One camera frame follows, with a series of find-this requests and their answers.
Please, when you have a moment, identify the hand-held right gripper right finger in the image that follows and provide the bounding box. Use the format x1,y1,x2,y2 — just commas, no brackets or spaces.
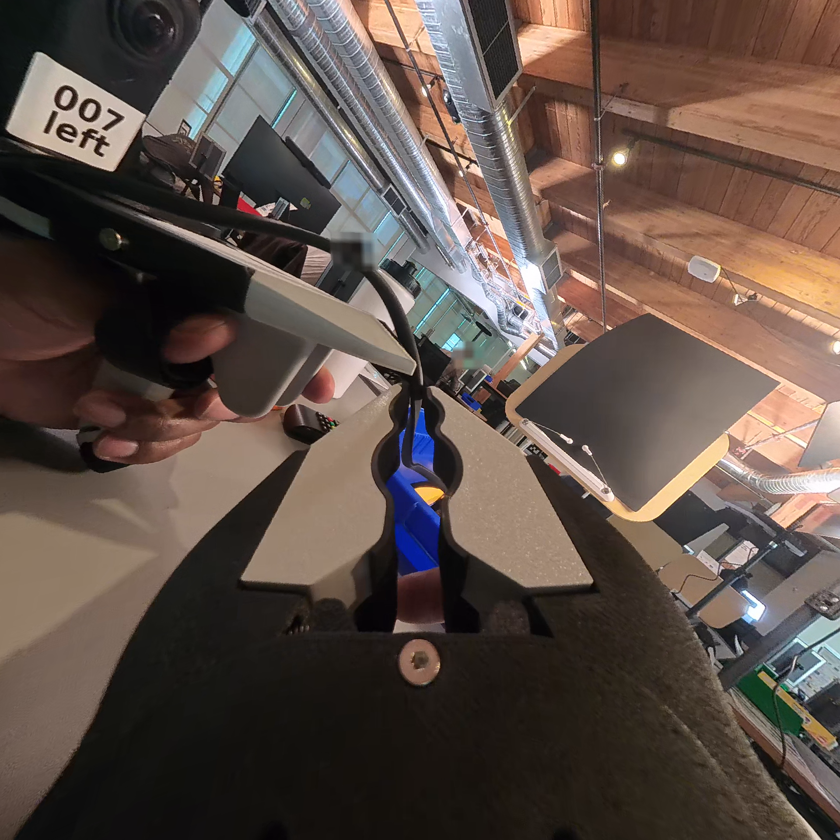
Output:
427,387,595,632

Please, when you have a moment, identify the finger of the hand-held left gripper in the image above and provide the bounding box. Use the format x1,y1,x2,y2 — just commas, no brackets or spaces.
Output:
244,266,419,378

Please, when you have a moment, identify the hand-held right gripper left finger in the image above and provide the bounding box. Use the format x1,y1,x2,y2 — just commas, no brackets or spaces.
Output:
241,387,401,632

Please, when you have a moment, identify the black cable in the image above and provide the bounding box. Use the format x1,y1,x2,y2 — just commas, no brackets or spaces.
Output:
0,151,460,490

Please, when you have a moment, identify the person's left hand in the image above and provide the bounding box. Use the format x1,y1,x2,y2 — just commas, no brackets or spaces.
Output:
0,236,337,475

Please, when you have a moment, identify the white water bottle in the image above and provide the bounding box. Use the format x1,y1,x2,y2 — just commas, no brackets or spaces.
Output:
322,258,422,398

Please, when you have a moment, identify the blue plastic bin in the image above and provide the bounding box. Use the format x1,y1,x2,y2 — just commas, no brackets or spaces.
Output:
386,410,448,575

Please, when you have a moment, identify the black device with coloured buttons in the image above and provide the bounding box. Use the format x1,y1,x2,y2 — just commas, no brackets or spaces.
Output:
283,405,339,446

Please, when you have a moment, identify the black monitor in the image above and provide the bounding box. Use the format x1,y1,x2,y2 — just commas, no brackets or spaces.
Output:
222,117,342,235

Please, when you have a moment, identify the black board with wooden rim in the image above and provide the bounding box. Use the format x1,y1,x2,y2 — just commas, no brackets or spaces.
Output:
505,314,782,522

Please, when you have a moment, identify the black tripod stand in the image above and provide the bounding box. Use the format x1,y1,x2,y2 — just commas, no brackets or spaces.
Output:
686,525,808,618

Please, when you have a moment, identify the green bin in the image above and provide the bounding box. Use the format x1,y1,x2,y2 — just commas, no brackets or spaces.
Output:
738,663,837,749

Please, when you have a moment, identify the silver spiral air duct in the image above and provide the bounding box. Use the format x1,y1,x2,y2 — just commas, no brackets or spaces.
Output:
718,456,840,496
266,0,460,263

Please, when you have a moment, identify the silver duct with vent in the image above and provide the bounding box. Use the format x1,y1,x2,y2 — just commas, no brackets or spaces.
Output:
413,0,565,349

